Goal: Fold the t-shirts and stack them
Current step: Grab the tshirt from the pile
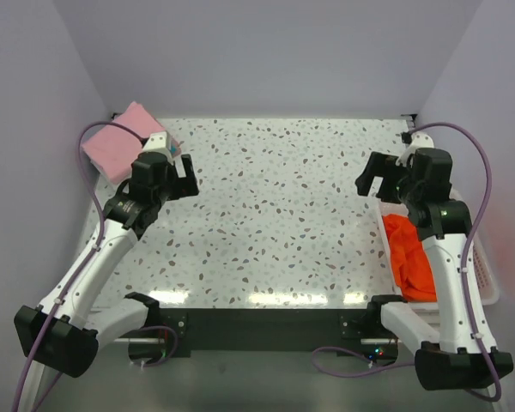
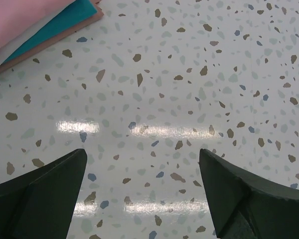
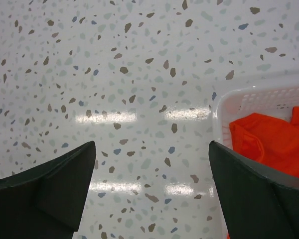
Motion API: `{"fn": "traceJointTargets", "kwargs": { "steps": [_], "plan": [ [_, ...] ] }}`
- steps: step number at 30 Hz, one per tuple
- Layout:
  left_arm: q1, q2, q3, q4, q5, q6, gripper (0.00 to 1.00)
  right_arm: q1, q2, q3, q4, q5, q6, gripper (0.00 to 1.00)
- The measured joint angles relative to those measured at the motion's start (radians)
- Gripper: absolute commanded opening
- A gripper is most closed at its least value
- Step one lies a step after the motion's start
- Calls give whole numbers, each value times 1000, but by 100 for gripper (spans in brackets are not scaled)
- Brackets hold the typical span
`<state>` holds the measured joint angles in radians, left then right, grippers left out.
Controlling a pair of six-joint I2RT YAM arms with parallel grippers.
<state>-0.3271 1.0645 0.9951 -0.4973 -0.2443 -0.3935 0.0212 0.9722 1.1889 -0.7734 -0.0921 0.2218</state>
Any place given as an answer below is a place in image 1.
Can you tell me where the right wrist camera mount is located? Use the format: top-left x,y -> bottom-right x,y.
396,131 -> 434,167

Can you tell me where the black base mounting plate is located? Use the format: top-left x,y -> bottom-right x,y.
127,306 -> 400,368

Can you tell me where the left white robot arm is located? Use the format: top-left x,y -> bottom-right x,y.
14,151 -> 199,378

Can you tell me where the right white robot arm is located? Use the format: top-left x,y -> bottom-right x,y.
355,148 -> 513,395

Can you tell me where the white plastic basket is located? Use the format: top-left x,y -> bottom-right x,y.
375,200 -> 500,306

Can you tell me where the teal folded t shirt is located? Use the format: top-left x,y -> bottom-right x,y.
170,137 -> 181,158

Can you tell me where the orange t shirt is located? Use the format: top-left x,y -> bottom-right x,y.
382,214 -> 437,303

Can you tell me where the pink folded t shirt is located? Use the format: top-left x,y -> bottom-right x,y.
82,101 -> 170,185

